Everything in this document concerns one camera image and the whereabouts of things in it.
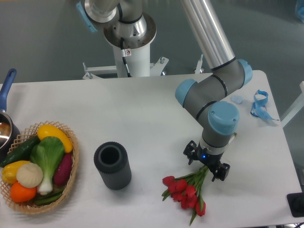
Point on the red tulip bouquet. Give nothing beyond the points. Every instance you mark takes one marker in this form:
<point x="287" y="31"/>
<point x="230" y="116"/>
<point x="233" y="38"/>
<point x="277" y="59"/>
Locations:
<point x="187" y="190"/>

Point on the purple sweet potato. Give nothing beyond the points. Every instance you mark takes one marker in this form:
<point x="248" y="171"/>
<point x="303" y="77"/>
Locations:
<point x="63" y="171"/>

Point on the yellow bell pepper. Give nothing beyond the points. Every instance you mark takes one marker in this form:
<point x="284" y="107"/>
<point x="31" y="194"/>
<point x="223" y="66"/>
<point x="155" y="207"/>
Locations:
<point x="9" y="172"/>

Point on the white frame at right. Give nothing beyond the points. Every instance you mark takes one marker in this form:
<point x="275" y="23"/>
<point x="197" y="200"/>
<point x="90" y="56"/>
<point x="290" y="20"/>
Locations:
<point x="294" y="108"/>

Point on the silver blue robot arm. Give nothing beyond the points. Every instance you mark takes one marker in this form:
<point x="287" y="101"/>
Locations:
<point x="130" y="31"/>

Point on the green pea pods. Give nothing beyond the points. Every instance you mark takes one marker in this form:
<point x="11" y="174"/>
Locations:
<point x="49" y="198"/>

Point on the white garlic bulb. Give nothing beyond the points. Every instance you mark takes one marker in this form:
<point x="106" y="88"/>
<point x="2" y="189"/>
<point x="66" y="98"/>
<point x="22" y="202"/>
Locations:
<point x="29" y="175"/>

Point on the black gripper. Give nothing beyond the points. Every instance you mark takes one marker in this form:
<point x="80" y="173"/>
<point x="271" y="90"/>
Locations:
<point x="212" y="161"/>

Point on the blue handled saucepan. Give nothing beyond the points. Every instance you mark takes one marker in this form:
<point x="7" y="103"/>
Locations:
<point x="8" y="130"/>

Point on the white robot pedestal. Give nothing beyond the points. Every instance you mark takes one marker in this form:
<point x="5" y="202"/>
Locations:
<point x="129" y="63"/>

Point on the yellow squash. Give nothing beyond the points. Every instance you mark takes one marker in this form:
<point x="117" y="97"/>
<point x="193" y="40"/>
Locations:
<point x="47" y="130"/>

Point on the orange fruit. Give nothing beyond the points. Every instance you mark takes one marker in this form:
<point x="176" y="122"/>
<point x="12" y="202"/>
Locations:
<point x="20" y="194"/>

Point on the woven wicker basket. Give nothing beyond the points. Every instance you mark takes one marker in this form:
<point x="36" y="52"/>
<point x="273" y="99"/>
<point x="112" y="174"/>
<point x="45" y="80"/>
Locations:
<point x="29" y="207"/>

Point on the blue object top right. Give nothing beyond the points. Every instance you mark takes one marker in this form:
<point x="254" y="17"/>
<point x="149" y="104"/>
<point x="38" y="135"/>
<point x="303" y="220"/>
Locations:
<point x="299" y="9"/>

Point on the green cucumber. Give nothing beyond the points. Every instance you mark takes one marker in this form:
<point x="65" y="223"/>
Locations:
<point x="22" y="152"/>

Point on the black device at edge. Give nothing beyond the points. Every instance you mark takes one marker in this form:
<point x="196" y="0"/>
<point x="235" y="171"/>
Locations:
<point x="296" y="204"/>

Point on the green bok choy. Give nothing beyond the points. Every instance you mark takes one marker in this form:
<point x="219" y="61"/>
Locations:
<point x="48" y="154"/>

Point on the light blue bottle cap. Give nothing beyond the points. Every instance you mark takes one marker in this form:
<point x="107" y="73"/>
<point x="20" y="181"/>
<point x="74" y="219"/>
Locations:
<point x="237" y="99"/>

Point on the dark grey ribbed vase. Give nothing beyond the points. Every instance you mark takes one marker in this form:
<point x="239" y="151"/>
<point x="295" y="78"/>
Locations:
<point x="111" y="160"/>

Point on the tangled blue ribbon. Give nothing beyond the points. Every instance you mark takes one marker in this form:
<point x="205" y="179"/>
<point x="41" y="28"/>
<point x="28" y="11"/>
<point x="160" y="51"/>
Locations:
<point x="258" y="108"/>

